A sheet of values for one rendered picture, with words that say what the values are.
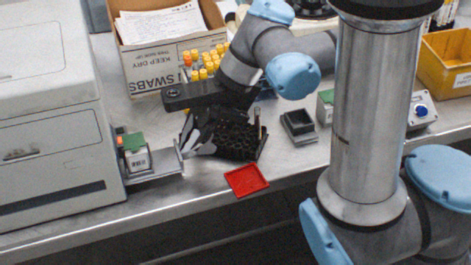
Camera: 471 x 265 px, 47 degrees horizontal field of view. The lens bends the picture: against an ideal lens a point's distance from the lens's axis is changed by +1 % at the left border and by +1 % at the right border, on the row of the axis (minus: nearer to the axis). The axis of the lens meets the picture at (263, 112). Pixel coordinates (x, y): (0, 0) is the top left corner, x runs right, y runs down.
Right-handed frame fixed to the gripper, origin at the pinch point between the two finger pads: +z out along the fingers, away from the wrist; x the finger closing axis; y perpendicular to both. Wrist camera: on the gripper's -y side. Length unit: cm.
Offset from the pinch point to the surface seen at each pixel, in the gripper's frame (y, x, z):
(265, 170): 15.7, -5.6, -3.6
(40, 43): -29.2, 7.4, -12.3
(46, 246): -20.2, -8.4, 18.6
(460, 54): 64, 13, -34
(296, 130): 21.9, 0.2, -10.5
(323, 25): 31.6, 23.5, -25.7
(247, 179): 12.0, -6.8, -1.7
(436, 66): 50, 4, -32
